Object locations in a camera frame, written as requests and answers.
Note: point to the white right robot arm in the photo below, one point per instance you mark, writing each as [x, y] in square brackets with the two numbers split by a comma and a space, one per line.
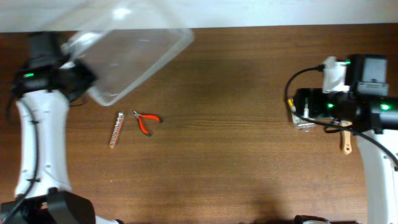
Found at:
[354, 101]

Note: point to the clear plastic container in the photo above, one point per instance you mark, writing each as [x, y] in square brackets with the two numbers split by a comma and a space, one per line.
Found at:
[123, 42]

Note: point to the orange scraper wooden handle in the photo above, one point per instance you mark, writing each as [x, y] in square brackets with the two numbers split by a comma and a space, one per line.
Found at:
[345, 147]

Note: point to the pack of coloured bits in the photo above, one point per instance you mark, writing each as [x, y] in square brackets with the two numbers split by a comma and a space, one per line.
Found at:
[298, 122]

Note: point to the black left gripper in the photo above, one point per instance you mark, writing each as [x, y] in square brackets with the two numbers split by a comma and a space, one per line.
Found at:
[89, 76]

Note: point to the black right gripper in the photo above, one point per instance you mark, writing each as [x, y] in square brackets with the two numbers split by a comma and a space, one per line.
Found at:
[314, 95]

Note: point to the red handled cutting pliers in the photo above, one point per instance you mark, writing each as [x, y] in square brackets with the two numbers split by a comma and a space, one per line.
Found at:
[141, 121]

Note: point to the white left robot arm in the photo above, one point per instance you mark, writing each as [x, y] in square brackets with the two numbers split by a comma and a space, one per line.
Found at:
[43, 90]

